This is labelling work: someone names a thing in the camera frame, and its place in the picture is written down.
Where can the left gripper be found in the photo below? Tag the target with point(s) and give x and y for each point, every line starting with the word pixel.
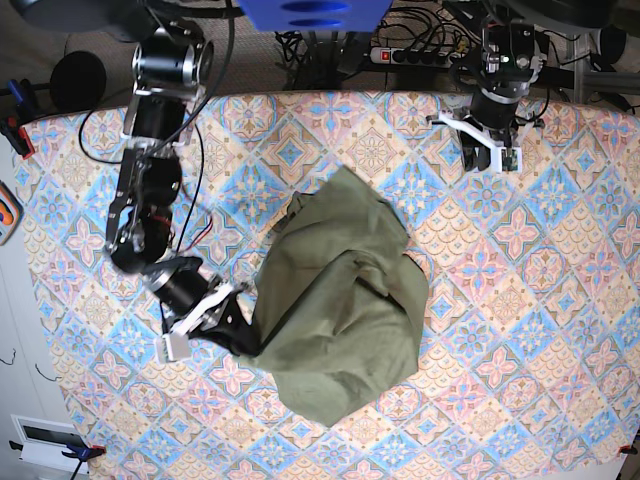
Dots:
pixel 497 122

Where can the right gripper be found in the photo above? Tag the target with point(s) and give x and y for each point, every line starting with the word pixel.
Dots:
pixel 178 286

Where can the olive green t-shirt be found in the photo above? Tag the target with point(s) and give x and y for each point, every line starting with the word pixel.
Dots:
pixel 340 304

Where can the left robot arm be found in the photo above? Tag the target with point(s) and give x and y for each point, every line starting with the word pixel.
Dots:
pixel 504 66

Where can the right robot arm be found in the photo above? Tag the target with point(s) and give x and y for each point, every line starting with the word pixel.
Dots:
pixel 171 69

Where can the white power strip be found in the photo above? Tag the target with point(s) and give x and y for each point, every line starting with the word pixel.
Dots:
pixel 409 57

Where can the blue clamp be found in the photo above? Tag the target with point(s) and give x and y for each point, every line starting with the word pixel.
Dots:
pixel 31 451

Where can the blue box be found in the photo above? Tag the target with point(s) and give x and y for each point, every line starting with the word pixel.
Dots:
pixel 315 15

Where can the orange grey device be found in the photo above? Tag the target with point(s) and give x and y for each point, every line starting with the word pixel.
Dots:
pixel 11 213

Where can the patterned tile tablecloth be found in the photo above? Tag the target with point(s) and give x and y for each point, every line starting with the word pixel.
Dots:
pixel 529 357

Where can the black round stool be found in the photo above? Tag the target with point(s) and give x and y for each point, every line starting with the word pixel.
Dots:
pixel 77 82

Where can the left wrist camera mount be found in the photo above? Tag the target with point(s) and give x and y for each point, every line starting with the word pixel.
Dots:
pixel 498 151

